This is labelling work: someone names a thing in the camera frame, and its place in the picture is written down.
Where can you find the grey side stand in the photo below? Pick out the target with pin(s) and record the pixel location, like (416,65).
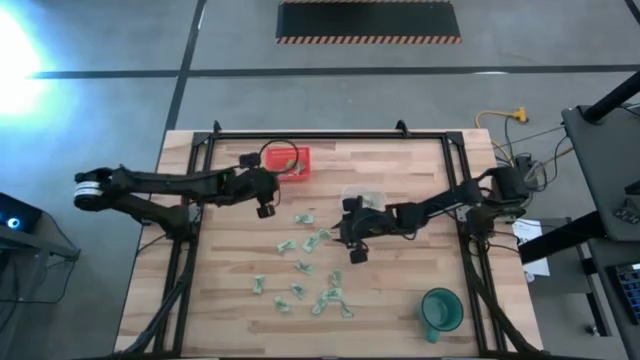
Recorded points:
(45,250)

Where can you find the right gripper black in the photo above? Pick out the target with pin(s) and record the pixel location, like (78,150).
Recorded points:
(367,225)

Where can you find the black object on desk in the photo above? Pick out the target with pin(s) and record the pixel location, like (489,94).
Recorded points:
(629,211)

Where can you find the dark grey keyboard desk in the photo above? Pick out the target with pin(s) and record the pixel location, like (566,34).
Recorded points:
(620,345)

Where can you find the black keyboard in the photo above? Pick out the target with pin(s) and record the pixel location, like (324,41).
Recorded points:
(630,295)

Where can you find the black device with blue light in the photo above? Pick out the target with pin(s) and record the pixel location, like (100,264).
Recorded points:
(20,212)

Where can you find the clear plastic container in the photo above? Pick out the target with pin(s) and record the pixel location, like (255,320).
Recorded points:
(376,190)

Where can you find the green translucent cup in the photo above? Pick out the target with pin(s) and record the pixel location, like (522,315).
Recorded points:
(442,310)

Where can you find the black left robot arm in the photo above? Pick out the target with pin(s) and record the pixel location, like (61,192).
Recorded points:
(165,182)

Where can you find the black metal rig frame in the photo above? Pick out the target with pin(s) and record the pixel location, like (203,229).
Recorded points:
(325,135)

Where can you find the white paper sheet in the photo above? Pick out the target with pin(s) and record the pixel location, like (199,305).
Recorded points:
(527,232)

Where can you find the black power strip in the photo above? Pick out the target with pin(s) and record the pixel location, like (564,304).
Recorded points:
(525,162)

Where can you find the black desk leg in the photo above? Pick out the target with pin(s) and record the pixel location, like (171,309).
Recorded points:
(555,242)

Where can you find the black pole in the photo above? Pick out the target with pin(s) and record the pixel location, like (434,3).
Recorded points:
(612,97)

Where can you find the black hazard-striped floor mat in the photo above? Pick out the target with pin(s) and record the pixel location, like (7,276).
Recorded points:
(367,20)

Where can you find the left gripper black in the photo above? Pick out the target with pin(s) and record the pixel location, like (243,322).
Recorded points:
(257,187)

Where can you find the orange-red plastic basket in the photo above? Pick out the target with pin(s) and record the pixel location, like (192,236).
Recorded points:
(276,159)

